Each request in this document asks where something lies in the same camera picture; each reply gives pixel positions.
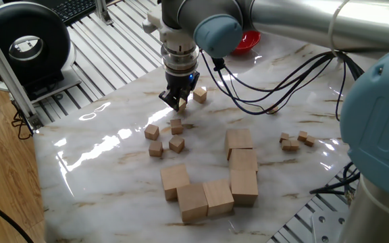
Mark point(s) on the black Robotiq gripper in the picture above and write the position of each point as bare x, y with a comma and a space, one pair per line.
179, 84

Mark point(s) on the medium wooden cube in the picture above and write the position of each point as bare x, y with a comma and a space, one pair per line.
155, 148
200, 95
151, 132
176, 144
182, 105
177, 127

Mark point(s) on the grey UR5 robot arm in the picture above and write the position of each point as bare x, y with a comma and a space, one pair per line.
299, 20

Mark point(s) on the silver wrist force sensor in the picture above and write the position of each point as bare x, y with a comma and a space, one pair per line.
180, 60

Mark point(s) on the large wooden cube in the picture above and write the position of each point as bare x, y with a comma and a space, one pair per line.
243, 160
238, 138
173, 179
244, 187
218, 196
192, 201

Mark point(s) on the red glossy bowl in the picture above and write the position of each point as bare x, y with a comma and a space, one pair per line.
248, 42

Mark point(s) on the small wooden cube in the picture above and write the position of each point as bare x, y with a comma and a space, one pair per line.
285, 145
302, 135
294, 145
284, 136
309, 141
273, 110

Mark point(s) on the black computer keyboard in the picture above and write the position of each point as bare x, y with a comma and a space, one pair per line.
73, 8

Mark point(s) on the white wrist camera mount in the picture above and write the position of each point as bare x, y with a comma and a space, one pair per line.
167, 33

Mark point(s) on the aluminium frame bar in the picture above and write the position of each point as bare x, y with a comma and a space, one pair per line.
103, 13
7, 72

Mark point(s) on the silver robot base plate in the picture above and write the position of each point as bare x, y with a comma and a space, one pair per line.
326, 229

